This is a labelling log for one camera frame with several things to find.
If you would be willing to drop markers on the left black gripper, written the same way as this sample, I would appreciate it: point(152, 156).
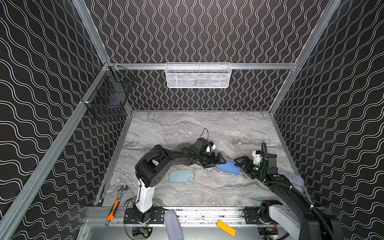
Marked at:
point(212, 159)

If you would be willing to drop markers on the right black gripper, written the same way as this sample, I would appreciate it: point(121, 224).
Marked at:
point(248, 165)

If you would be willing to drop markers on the blue phone case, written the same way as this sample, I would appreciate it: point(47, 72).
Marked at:
point(230, 167)

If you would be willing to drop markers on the light green phone case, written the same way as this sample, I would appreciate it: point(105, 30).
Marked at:
point(182, 176)

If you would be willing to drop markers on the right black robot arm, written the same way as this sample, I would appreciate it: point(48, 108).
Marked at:
point(300, 218)

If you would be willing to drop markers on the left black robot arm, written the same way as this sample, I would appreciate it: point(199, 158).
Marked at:
point(154, 165)

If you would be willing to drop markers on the purple grey cloth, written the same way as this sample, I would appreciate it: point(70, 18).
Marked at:
point(293, 178)

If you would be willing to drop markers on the yellow block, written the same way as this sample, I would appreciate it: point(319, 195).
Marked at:
point(226, 228)

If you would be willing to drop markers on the grey cloth roll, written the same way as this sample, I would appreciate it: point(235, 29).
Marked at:
point(173, 227)

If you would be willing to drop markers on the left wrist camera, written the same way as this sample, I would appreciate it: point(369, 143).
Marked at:
point(210, 147)

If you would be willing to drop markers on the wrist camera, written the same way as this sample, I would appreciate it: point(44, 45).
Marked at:
point(210, 147)
point(256, 156)

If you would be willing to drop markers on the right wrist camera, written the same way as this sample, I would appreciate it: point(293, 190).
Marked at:
point(256, 156)

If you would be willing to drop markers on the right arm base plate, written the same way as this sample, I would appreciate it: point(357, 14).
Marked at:
point(254, 216)

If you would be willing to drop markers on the white wire basket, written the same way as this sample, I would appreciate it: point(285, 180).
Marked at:
point(195, 75)

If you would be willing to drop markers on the orange handled wrench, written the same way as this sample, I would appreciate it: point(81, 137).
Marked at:
point(122, 190)

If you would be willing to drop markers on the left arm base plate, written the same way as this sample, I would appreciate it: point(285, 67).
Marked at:
point(154, 215)

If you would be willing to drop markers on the black wire basket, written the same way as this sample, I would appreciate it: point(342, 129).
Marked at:
point(108, 102)

